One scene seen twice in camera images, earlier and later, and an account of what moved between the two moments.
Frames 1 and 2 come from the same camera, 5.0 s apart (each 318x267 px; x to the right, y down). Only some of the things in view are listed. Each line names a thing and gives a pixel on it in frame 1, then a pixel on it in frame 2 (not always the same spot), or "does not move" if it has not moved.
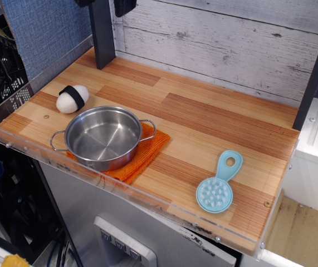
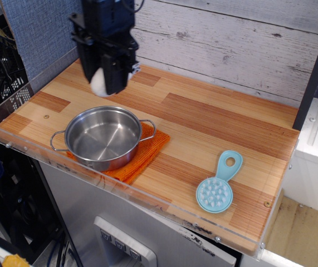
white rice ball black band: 72,98 to 98,85
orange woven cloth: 152,141 does not move
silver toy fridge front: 107,227 does not move
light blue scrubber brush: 214,194 does not move
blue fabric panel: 44,30 does not move
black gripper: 123,6 to 106,25
